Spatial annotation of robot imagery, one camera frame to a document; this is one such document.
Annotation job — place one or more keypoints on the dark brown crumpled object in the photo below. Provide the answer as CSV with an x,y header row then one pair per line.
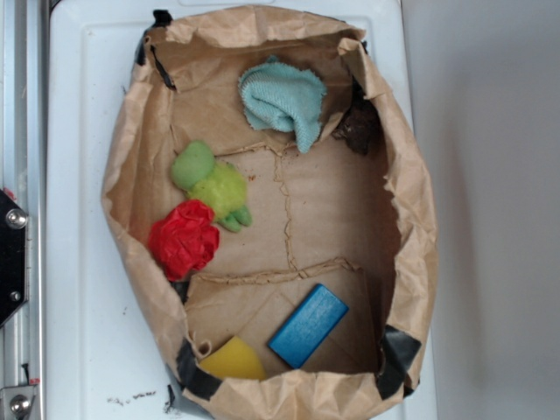
x,y
360,128

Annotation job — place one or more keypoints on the light blue cloth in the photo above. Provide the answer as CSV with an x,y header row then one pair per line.
x,y
281,97

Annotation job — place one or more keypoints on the yellow sponge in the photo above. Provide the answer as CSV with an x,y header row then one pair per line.
x,y
235,359

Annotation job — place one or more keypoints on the black metal bracket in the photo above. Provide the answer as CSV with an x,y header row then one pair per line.
x,y
14,278

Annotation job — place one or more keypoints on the brown paper bag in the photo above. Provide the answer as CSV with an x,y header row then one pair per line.
x,y
185,87

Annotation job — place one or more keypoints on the blue wooden block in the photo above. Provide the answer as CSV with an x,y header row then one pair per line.
x,y
308,325

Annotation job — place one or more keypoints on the green plush toy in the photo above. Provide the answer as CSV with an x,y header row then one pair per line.
x,y
217,184

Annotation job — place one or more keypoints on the aluminium frame rail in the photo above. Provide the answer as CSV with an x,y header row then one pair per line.
x,y
24,75

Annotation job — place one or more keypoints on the red paper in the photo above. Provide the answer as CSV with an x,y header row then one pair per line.
x,y
185,239

